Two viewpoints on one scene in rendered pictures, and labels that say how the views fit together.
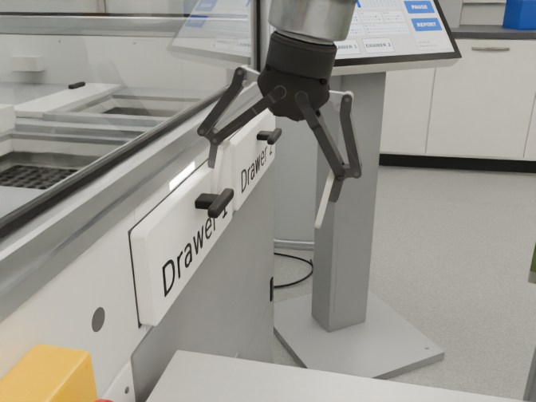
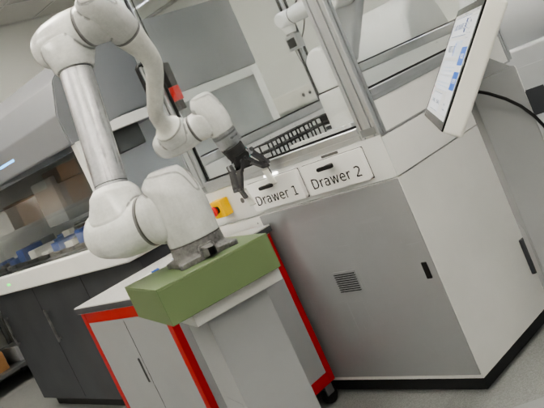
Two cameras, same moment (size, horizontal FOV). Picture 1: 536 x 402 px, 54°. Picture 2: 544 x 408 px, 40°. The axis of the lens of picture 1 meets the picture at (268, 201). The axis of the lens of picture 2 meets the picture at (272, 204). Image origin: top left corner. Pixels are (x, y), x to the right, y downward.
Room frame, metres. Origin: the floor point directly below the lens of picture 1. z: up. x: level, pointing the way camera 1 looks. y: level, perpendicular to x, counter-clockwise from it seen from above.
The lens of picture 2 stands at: (2.21, -2.15, 1.18)
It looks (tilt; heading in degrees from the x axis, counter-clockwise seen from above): 7 degrees down; 126
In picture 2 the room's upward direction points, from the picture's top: 24 degrees counter-clockwise
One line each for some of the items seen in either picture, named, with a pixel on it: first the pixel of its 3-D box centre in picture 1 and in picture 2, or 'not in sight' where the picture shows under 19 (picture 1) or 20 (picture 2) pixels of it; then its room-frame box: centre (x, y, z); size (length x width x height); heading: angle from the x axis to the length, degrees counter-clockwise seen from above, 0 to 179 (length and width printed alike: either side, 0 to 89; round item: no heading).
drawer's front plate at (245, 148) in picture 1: (253, 152); (335, 172); (0.91, 0.03, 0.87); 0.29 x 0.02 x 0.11; 167
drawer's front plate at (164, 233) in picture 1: (192, 223); (276, 190); (0.60, 0.09, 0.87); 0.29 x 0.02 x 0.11; 167
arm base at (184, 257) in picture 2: not in sight; (200, 247); (0.78, -0.61, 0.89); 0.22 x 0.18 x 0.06; 147
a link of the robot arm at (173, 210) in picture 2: not in sight; (175, 204); (0.75, -0.59, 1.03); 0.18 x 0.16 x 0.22; 14
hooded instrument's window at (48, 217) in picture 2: not in sight; (104, 187); (-1.00, 0.80, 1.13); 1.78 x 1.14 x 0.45; 167
